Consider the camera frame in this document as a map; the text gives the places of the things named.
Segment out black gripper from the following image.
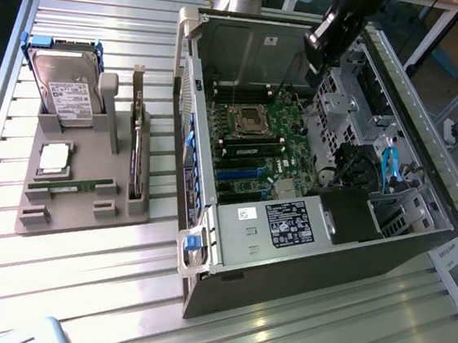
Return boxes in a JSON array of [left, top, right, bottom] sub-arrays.
[[298, 0, 390, 95]]

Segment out black installed RAM stick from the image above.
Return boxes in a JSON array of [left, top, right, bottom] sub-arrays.
[[219, 135, 283, 163]]

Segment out green RAM stick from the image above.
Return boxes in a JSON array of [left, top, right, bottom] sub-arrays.
[[26, 170, 115, 201]]

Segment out metal disk bay cage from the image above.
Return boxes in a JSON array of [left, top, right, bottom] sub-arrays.
[[308, 40, 395, 156]]

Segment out black slanted pole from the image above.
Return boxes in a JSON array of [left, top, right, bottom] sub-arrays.
[[403, 0, 458, 78]]

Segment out green motherboard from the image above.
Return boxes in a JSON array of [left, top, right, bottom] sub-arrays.
[[194, 74, 329, 215]]

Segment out white power strip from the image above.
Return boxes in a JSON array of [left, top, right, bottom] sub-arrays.
[[442, 117, 458, 144]]

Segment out silver chipset heat sink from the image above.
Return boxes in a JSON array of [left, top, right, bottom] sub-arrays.
[[272, 178, 302, 201]]

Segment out blue expansion slot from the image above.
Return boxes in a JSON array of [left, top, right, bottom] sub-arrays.
[[214, 159, 271, 186]]

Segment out grey power supply unit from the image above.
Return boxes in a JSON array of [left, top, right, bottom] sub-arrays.
[[209, 185, 326, 277]]

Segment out blue case latch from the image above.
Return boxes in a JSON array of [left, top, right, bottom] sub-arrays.
[[182, 235, 200, 253]]

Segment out open black PC case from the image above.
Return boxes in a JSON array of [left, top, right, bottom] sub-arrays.
[[147, 3, 458, 343]]

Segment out hard disk with blue carrier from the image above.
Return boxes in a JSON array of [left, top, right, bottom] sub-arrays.
[[11, 30, 108, 130]]

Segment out silver CPU chip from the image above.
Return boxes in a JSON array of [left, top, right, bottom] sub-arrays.
[[37, 143, 73, 175]]

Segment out grey parts rack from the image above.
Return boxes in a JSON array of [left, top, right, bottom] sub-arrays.
[[13, 63, 165, 249]]

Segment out light blue rounded cap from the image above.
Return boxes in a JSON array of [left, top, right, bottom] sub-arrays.
[[0, 310, 76, 343]]

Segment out CPU socket with metal frame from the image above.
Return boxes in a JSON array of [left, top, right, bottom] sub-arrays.
[[226, 103, 268, 139]]

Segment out black bundle of power wires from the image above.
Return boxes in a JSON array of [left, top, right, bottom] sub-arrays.
[[328, 141, 385, 196]]

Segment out blue SATA wire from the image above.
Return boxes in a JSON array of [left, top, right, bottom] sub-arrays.
[[377, 146, 407, 198]]

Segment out graphics card with metal bracket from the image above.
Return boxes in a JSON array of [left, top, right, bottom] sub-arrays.
[[120, 64, 158, 204]]

